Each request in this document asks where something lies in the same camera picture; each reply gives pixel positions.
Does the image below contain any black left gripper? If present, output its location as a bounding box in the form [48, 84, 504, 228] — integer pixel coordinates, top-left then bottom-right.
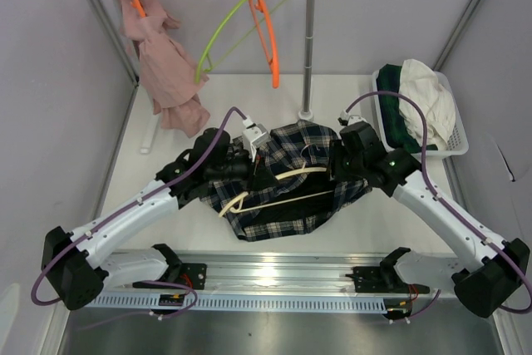
[206, 144, 279, 195]

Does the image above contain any cream plastic hanger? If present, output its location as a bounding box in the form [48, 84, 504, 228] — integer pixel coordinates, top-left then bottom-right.
[204, 150, 330, 218]

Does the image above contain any plaid green white skirt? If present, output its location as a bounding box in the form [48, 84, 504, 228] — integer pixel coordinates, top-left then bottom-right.
[200, 120, 372, 242]

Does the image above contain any pink pleated skirt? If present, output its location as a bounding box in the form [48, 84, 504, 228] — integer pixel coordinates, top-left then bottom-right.
[120, 0, 210, 137]

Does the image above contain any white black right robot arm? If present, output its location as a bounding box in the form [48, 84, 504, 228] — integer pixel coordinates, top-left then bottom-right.
[329, 120, 531, 318]

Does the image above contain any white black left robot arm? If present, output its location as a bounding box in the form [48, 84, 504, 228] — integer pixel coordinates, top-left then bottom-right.
[41, 125, 269, 310]

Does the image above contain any orange plastic hanger on rack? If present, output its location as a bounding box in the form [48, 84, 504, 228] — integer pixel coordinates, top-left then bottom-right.
[248, 0, 280, 89]

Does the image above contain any green plastic hanger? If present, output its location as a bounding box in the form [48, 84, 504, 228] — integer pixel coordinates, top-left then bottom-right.
[194, 0, 287, 83]

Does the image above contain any dark green cloth in basket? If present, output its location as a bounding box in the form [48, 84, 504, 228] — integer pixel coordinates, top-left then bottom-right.
[376, 64, 421, 154]

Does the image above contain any white cloth in basket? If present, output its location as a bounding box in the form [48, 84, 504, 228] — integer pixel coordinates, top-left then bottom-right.
[398, 59, 456, 150]

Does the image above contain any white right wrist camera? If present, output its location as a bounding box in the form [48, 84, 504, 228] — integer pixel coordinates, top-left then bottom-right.
[338, 111, 367, 126]

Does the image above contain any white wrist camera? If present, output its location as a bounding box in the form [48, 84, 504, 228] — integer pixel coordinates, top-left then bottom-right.
[338, 111, 367, 126]
[242, 116, 269, 161]

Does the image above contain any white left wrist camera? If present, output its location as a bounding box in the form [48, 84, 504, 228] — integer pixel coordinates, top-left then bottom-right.
[242, 116, 269, 161]

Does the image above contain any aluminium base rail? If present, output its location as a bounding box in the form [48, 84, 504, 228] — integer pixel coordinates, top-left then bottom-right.
[56, 250, 510, 300]

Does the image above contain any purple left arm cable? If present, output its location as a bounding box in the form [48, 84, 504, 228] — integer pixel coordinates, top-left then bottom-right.
[29, 107, 249, 307]

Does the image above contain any white slotted cable duct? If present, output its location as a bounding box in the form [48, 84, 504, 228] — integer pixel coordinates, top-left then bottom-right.
[88, 292, 387, 314]

